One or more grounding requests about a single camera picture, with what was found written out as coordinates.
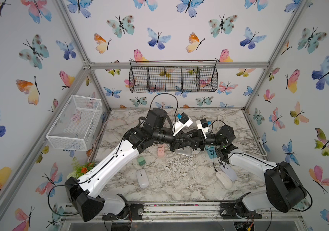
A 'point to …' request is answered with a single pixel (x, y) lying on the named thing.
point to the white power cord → (224, 121)
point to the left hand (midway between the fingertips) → (193, 142)
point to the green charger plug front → (141, 160)
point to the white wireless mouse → (142, 178)
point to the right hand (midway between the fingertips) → (184, 139)
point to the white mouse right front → (224, 179)
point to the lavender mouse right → (229, 171)
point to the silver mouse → (186, 150)
